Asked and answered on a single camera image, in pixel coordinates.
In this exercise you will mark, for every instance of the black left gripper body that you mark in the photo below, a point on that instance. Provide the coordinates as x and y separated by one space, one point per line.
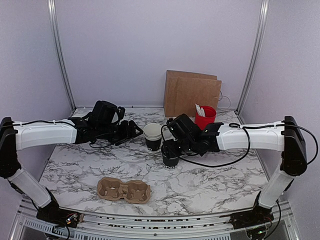
106 132

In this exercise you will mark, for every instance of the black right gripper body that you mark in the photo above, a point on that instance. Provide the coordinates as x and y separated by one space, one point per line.
186 147

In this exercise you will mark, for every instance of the black paper coffee cup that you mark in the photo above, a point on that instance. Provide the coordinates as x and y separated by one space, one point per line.
169 159

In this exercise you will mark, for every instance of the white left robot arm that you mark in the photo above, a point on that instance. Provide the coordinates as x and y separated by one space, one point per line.
16 136

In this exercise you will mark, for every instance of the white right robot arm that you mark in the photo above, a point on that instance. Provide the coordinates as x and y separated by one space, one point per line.
281 136

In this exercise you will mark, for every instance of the stacked black paper cups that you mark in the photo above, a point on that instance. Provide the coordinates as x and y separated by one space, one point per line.
152 135

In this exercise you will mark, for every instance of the white wrapped stirrers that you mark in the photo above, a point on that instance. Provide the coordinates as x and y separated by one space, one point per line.
200 110

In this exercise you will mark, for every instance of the red plastic cup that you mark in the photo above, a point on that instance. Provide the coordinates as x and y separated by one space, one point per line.
208 118

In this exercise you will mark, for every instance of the brown paper bag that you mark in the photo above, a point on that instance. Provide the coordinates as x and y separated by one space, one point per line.
185 90

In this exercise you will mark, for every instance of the brown cardboard cup carrier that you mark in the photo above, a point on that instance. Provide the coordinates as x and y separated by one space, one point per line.
133 191

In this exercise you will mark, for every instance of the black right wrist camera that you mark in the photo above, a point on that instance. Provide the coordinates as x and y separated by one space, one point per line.
182 127

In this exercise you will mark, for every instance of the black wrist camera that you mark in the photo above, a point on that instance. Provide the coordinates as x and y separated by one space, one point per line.
106 113
182 127

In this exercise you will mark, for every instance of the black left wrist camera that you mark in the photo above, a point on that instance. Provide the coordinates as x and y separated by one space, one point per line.
106 113

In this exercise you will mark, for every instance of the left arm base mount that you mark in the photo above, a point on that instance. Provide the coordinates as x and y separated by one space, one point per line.
61 217

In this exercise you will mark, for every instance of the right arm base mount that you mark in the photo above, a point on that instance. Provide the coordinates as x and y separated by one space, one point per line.
251 218

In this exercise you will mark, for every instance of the aluminium front rail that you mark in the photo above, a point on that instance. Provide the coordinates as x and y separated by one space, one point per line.
103 226

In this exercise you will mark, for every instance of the left aluminium frame post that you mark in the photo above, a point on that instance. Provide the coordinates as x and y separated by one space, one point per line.
59 52

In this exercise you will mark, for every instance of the aluminium frame post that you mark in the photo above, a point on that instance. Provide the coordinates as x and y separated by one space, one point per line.
262 21
59 52

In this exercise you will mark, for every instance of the right aluminium frame post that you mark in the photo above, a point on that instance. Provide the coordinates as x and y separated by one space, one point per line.
262 21

